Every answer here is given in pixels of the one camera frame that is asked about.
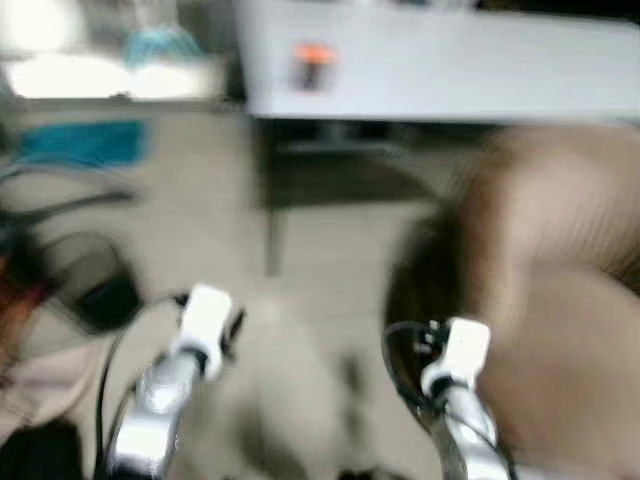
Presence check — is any black floor equipment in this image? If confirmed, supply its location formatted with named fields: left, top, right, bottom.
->
left=0, top=190, right=147, bottom=336

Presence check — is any orange and black object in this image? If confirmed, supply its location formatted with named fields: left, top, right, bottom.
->
left=292, top=42, right=336, bottom=93

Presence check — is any grey table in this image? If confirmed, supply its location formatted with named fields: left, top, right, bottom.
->
left=237, top=0, right=640, bottom=276

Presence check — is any teal mesh item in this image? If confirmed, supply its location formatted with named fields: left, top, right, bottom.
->
left=122, top=27, right=206, bottom=67

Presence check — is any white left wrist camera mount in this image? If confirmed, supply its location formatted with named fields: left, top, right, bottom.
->
left=178, top=284, right=235, bottom=355

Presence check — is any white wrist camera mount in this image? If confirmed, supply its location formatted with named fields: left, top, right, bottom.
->
left=178, top=284, right=235, bottom=355
left=440, top=318, right=492, bottom=387

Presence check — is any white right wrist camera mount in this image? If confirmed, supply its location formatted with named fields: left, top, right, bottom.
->
left=440, top=318, right=492, bottom=387

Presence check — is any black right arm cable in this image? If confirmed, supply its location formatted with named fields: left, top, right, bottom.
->
left=384, top=320, right=451, bottom=421

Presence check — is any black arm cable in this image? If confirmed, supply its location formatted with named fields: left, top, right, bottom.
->
left=94, top=292, right=191, bottom=471
left=384, top=320, right=451, bottom=421

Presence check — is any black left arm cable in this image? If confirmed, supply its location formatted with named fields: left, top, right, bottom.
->
left=94, top=292, right=191, bottom=471

